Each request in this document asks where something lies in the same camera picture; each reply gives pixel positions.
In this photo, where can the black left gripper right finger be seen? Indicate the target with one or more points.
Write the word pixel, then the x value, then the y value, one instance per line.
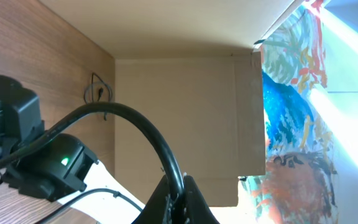
pixel 196 210

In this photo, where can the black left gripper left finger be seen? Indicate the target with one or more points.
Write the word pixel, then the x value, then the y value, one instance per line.
pixel 156 209

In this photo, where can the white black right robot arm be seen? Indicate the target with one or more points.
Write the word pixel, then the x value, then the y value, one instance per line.
pixel 57 171

